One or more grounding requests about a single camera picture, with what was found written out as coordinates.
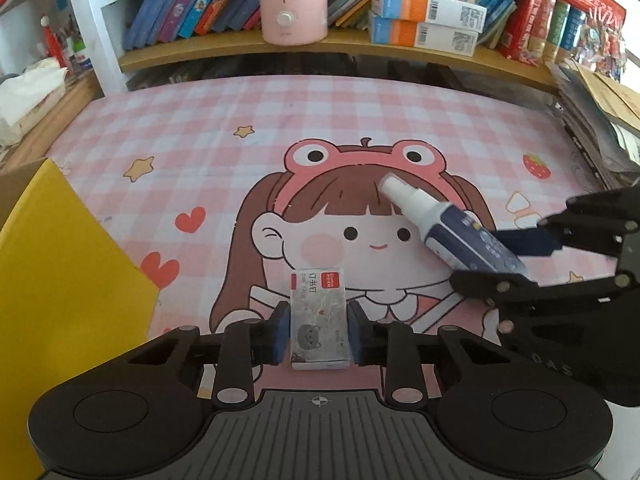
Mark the grey staples box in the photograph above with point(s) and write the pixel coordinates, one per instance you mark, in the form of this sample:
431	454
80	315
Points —
319	320

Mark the beige tissue pack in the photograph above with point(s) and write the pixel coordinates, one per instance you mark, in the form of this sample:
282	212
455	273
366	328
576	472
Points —
27	100

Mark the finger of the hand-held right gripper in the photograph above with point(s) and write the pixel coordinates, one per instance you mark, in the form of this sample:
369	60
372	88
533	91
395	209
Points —
500	287
530	242

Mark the stack of papers and envelopes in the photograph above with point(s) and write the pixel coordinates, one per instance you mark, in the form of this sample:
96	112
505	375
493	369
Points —
600	120

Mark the white and blue spray bottle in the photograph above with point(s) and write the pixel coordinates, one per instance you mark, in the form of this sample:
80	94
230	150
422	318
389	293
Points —
450	225

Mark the pink humidifier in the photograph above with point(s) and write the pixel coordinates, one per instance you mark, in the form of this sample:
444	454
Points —
292	15

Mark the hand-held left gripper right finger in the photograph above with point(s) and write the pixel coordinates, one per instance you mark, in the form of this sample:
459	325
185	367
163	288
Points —
357	332

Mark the white wooden bookshelf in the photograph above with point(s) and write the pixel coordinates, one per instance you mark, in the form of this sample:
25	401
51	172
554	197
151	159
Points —
92	35

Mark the red boxed book set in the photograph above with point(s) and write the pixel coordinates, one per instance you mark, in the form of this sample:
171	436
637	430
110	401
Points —
555	20

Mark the yellow cardboard box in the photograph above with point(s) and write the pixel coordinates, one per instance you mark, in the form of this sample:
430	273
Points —
60	285

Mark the orange and blue carton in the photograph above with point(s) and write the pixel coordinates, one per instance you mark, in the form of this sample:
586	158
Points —
425	7
420	34

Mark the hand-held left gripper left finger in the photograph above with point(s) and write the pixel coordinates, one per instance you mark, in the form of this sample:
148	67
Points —
281	332

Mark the pink checked cartoon tablecloth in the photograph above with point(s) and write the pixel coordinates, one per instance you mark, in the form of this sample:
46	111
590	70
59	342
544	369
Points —
175	120

